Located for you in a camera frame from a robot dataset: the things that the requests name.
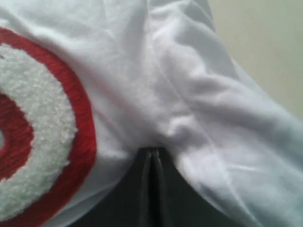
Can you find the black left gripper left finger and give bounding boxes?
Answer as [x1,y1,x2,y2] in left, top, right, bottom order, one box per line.
[71,148,153,227]

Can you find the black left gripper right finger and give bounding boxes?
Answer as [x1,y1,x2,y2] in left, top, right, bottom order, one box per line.
[151,148,239,227]

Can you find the white t-shirt red patch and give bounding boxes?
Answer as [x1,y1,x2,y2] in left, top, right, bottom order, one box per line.
[0,0,303,227]

